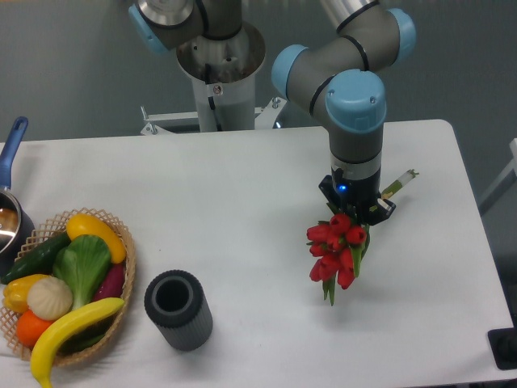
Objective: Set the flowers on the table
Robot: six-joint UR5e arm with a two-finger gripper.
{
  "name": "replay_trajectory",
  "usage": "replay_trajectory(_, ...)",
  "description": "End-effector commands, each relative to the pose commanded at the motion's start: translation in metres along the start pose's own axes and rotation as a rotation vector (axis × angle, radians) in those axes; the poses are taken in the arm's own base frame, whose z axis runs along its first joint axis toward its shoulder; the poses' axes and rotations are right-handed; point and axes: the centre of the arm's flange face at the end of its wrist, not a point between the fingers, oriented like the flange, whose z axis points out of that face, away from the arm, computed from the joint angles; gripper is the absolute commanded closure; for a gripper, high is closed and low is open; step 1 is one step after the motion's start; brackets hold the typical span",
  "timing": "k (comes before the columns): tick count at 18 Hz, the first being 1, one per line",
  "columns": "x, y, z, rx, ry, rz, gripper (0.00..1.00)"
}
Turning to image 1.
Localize purple eggplant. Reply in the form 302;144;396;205
92;264;124;302

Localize red tulip bouquet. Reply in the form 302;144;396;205
306;169;419;305

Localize green leafy cabbage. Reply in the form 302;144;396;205
53;235;111;310

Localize yellow squash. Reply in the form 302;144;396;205
65;213;127;264

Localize black cable on pedestal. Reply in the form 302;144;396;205
203;62;223;132

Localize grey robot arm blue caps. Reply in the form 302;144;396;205
128;1;416;226

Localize yellow bell pepper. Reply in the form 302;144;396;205
2;274;48;314

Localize yellow banana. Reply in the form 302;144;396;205
30;297;125;388

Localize white frame at right edge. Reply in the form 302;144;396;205
478;138;516;216

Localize black device at table edge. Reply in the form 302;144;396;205
487;327;516;370

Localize orange fruit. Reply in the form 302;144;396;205
16;310;53;348

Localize dark grey ribbed vase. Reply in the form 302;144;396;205
144;269;213;352

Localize blue handled saucepan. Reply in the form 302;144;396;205
1;116;34;276

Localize green cucumber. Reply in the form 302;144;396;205
1;233;70;285

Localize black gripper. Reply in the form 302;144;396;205
318;166;396;226

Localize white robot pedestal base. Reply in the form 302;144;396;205
141;22;287;135

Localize white garlic bulb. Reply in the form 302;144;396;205
27;276;73;321

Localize woven wicker basket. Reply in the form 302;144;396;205
15;208;137;366

